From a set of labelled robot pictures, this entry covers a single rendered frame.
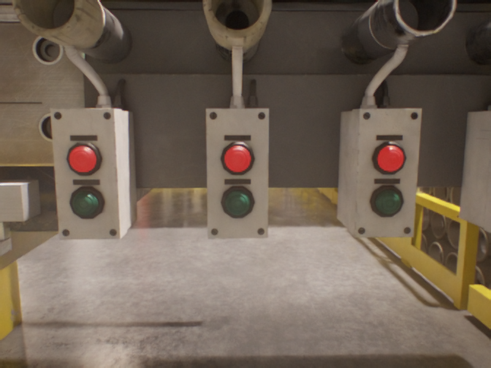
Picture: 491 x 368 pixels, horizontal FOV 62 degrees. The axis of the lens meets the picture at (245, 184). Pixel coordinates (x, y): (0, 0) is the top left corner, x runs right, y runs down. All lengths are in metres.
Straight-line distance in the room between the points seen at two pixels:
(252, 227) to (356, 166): 0.14
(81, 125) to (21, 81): 0.18
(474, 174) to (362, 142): 0.19
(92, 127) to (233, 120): 0.16
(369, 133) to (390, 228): 0.11
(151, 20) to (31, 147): 0.24
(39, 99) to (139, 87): 0.15
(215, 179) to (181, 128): 0.12
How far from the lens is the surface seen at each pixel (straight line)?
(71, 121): 0.50
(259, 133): 0.46
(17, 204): 0.58
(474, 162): 0.61
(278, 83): 0.56
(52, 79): 0.64
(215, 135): 0.46
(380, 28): 0.47
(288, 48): 0.59
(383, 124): 0.49
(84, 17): 0.43
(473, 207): 0.62
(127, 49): 0.59
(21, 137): 0.66
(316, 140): 0.56
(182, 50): 0.59
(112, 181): 0.49
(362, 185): 0.49
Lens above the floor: 0.75
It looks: 9 degrees down
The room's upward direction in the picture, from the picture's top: straight up
